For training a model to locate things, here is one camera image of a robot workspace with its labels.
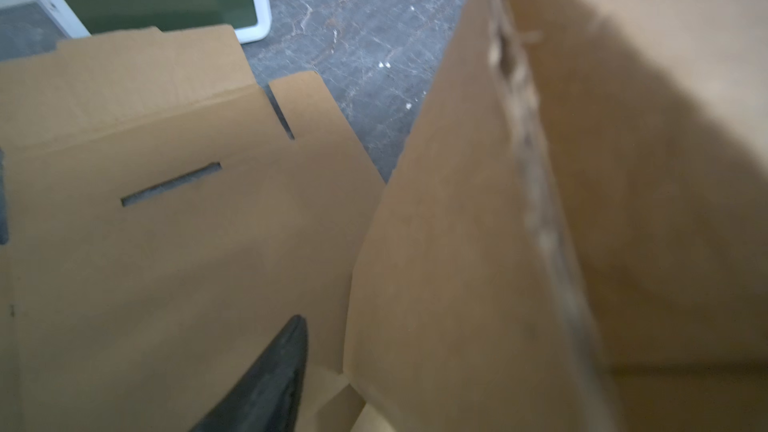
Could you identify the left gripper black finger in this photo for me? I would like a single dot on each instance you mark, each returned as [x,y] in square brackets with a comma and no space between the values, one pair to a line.
[267,397]

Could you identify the lower flat cardboard sheet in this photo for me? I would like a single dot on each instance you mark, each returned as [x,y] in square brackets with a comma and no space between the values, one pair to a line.
[166,216]

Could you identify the cardboard box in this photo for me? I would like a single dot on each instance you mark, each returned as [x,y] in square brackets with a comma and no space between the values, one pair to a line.
[575,235]

